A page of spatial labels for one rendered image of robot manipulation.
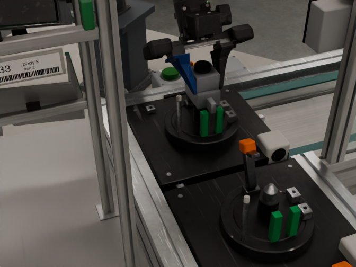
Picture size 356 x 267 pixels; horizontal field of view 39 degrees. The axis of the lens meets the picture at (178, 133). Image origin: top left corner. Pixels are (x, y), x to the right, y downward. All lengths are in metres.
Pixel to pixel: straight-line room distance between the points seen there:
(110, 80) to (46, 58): 0.08
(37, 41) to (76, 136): 0.62
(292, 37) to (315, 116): 2.39
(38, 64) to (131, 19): 0.63
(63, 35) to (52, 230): 0.48
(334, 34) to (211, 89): 0.22
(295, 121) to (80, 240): 0.50
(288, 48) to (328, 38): 2.54
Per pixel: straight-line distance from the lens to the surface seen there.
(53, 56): 0.54
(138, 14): 1.17
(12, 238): 0.94
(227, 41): 0.88
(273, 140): 0.90
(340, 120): 0.86
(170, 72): 1.11
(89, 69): 0.76
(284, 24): 3.65
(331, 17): 0.78
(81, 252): 0.89
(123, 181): 0.66
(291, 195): 0.78
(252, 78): 1.12
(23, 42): 0.53
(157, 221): 0.79
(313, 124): 1.08
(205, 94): 0.86
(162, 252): 0.75
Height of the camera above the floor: 1.54
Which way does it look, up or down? 38 degrees down
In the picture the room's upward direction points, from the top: 1 degrees counter-clockwise
